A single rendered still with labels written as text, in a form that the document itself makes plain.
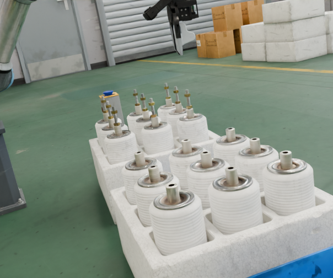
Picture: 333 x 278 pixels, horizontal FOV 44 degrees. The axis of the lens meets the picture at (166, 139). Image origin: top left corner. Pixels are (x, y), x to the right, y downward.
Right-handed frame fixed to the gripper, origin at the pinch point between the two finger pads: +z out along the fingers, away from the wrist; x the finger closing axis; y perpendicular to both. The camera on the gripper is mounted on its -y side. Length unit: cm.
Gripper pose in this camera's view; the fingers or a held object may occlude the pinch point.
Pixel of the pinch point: (177, 51)
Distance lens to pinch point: 127.9
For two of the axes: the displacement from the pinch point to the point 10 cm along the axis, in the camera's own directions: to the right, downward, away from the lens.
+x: -1.4, -2.6, 9.6
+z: 1.6, 9.5, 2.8
